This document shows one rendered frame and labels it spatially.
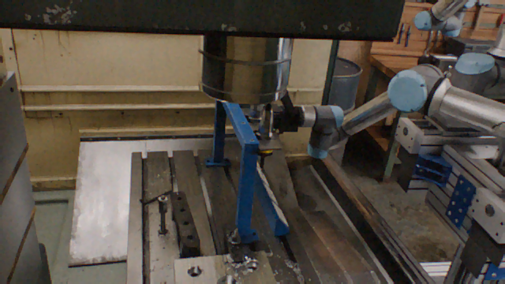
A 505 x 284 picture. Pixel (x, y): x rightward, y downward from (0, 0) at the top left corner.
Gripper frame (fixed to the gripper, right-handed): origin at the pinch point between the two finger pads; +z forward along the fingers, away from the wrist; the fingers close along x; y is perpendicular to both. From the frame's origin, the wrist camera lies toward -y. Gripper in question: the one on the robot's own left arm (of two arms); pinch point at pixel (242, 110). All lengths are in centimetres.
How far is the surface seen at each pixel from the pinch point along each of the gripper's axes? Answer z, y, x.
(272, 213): -6.6, 24.1, -23.7
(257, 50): 15, -35, -61
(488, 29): -259, -4, 179
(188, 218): 18.9, 23.9, -24.0
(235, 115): 5.0, -2.8, -11.3
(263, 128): -0.1, -4.2, -23.6
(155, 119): 26, 25, 48
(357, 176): -140, 115, 137
